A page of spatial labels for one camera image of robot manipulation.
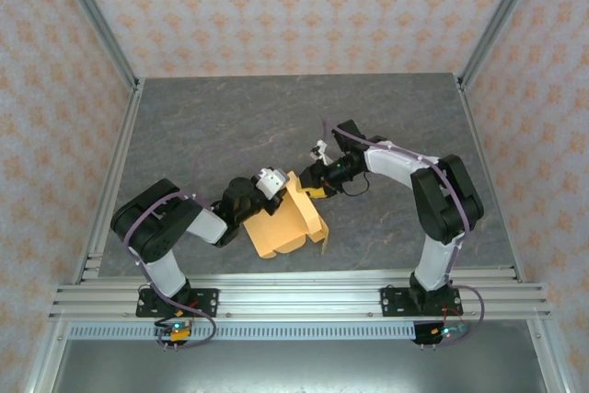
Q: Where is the brown paper box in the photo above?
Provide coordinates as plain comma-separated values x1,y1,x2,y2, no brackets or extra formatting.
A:
242,170,331,261

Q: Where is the aluminium mounting beam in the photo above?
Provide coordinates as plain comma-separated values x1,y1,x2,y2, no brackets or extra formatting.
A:
48,272,553,321

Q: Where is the left small circuit board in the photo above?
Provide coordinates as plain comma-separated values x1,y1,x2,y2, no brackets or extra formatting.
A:
158,318,192,343

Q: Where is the small circuit board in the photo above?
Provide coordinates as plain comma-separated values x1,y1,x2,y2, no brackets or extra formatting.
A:
158,318,192,343
432,322,468,340

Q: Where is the shiny metal sheet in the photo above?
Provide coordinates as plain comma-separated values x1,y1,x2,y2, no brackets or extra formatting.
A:
49,337,549,393

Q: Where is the right small circuit board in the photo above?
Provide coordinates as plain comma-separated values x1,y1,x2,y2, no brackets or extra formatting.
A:
432,322,468,340

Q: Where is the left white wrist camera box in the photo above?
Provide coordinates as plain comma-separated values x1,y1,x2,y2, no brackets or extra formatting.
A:
255,168,287,200

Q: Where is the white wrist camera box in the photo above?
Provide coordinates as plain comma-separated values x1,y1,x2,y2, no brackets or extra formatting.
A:
309,138,333,166
255,168,287,200

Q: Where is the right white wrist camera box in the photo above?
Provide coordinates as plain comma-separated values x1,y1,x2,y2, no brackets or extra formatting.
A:
309,138,333,166

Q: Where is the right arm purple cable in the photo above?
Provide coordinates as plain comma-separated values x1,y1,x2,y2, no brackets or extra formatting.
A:
319,114,489,348

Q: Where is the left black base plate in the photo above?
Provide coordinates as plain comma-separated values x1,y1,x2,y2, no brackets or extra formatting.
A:
134,287,220,318

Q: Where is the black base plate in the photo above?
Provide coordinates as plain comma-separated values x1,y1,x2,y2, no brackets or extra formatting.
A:
379,286,466,318
134,287,220,318

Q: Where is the grey slotted cable duct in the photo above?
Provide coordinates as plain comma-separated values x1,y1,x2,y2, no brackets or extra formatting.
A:
67,322,467,341

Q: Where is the aluminium table side rail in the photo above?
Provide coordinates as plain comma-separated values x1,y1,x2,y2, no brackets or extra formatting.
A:
71,78,146,284
455,75,526,283

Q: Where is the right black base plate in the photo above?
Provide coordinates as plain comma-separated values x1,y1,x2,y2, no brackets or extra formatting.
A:
379,286,466,318

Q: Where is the aluminium corner post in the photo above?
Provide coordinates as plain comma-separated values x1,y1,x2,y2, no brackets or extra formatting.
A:
48,0,142,91
456,0,549,91

